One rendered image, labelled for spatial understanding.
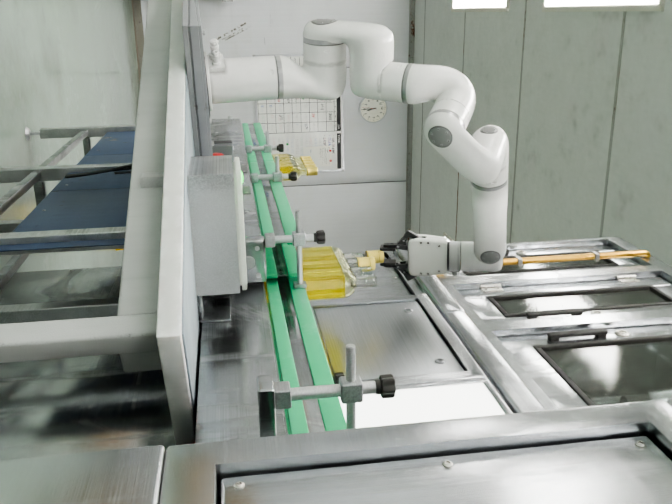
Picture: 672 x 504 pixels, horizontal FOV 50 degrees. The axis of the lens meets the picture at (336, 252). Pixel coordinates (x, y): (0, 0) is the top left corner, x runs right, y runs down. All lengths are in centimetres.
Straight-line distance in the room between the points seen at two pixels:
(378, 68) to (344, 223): 627
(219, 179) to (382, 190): 657
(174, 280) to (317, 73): 73
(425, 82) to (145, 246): 71
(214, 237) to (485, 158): 60
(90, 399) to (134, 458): 91
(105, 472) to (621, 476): 44
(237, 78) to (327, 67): 20
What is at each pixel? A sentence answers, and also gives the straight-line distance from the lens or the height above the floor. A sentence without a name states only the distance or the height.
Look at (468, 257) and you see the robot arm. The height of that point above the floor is 139.
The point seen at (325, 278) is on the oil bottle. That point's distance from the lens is 163.
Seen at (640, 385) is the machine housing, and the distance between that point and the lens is 170.
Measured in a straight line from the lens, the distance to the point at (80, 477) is 67.
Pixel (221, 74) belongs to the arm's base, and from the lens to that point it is 160.
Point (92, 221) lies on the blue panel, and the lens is 179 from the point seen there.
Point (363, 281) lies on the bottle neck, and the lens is 166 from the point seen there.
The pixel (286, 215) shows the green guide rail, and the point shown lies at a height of 95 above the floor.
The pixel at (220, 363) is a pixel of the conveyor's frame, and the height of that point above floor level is 79.
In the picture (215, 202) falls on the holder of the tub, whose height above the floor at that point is 79.
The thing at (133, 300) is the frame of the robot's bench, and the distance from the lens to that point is 108.
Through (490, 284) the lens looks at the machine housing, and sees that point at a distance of 213.
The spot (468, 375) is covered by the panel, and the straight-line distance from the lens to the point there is 153.
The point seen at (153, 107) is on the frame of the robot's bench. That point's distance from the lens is 146.
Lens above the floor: 82
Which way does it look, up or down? 8 degrees up
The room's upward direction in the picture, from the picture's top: 87 degrees clockwise
